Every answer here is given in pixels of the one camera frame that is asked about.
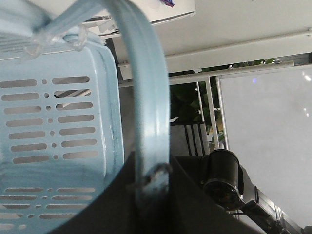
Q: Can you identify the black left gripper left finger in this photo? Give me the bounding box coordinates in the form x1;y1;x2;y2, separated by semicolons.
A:
50;152;139;234

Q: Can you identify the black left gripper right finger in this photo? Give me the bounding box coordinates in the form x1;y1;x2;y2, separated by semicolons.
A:
165;156;259;234

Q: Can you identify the light blue plastic basket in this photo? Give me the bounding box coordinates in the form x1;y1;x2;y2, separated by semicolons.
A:
0;0;171;234

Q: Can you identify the green potted plant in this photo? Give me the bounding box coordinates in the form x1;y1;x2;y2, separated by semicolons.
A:
169;58;276;147

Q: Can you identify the white mobile whiteboard stand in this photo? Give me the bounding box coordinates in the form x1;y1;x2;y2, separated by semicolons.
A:
170;61;312;226

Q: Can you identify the black head camera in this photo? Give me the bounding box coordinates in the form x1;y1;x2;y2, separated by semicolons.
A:
203;149;244;211

